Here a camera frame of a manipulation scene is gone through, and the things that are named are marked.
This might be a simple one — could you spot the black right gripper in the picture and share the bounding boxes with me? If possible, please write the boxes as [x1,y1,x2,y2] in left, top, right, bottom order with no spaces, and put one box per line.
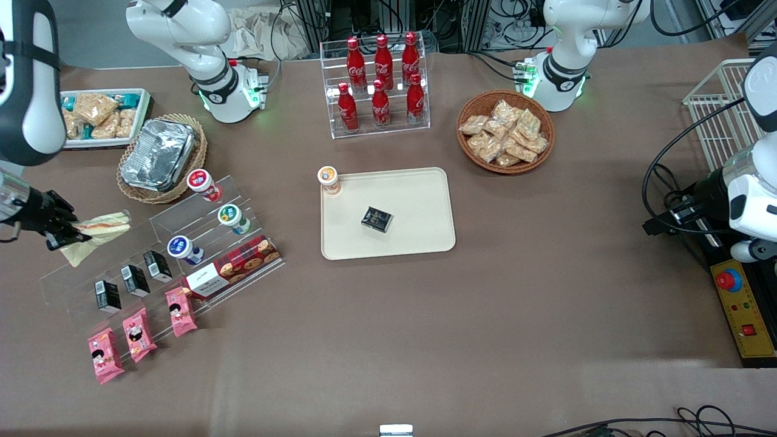
[27,189,92,251]

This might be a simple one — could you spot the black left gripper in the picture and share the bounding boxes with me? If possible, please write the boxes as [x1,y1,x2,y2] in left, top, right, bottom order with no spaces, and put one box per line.
[643,169,731,236]

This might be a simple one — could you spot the triangle sandwich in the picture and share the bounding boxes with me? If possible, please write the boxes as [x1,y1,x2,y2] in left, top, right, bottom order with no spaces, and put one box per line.
[61,211,131,268]

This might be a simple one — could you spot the white rectangular tray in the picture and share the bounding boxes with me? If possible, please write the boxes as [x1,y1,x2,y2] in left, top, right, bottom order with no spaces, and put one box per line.
[59,89,151,151]

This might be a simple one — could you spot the beige plastic tray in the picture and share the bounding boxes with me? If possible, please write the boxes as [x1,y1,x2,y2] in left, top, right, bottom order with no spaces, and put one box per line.
[320,167,456,261]

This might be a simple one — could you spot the clear acrylic stepped stand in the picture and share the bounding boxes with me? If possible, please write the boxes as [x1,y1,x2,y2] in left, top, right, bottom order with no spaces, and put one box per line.
[39,175,286,368]

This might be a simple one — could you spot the black box white label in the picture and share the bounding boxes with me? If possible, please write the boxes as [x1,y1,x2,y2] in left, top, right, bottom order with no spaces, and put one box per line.
[143,250,174,283]
[120,264,151,298]
[94,279,122,314]

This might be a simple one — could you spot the blue lid yogurt cup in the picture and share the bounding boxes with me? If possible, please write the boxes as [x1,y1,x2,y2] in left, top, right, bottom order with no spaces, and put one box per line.
[167,235,205,266]

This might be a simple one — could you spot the yellow emergency stop box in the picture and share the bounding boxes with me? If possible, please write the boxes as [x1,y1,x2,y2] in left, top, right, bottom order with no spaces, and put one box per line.
[710,258,777,368]

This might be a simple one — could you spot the pink snack packet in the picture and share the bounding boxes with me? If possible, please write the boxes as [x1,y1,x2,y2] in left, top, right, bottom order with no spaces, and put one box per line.
[165,286,198,338]
[122,307,157,364]
[88,328,125,385]

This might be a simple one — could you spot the silver foil container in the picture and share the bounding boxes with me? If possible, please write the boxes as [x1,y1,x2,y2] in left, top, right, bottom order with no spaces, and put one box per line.
[120,118,198,193]

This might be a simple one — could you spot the red lid yogurt cup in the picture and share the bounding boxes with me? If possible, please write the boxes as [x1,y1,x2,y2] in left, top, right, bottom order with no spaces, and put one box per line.
[186,169,222,202]

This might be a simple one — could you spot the oval wicker basket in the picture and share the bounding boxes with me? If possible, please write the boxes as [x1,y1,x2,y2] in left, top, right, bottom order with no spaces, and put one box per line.
[117,113,208,205]

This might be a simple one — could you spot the round wicker basket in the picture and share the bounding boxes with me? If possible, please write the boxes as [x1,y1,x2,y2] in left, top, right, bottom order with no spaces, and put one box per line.
[456,90,556,175]

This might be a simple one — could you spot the green lid yogurt cup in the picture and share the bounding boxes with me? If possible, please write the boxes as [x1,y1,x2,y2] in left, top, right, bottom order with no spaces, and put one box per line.
[217,204,251,235]

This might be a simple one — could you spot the red tartan cookie box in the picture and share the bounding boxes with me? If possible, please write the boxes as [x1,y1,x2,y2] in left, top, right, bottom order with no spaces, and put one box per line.
[182,235,283,301]

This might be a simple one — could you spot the orange lid yogurt cup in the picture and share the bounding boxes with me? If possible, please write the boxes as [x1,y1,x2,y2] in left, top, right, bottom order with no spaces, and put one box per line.
[317,166,342,196]

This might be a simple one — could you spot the crumpled beige paper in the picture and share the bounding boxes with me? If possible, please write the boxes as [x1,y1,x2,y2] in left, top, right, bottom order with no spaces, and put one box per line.
[228,7,310,61]

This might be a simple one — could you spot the red cola bottle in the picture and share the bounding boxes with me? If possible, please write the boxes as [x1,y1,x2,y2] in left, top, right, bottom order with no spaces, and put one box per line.
[371,79,391,129]
[406,73,426,125]
[375,34,394,90]
[338,83,359,132]
[347,36,367,92]
[402,32,421,86]

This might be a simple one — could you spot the clear acrylic bottle rack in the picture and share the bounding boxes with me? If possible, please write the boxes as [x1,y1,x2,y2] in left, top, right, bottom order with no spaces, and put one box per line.
[320,33,431,140]

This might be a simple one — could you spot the black box gold print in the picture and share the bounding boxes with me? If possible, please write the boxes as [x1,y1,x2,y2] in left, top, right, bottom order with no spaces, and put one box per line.
[361,206,393,233]

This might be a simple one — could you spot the aluminium equipment rack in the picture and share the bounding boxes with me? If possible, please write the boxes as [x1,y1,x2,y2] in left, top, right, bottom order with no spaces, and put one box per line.
[294,0,486,52]

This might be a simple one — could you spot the black coiled table cable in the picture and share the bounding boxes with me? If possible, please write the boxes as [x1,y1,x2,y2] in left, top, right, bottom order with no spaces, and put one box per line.
[653,164,690,210]

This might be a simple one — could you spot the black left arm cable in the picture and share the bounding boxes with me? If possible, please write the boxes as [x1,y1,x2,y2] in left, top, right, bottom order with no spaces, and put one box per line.
[642,97,747,234]

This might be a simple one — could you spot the white wire basket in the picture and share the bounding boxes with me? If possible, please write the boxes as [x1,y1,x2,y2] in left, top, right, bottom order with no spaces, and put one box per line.
[683,59,767,174]

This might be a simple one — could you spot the black floor cable bundle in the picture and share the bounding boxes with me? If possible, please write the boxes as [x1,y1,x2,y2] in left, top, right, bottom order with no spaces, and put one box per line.
[540,405,777,437]

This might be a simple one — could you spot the black base cable bundle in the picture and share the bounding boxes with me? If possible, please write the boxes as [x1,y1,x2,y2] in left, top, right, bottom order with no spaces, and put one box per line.
[467,52,529,83]

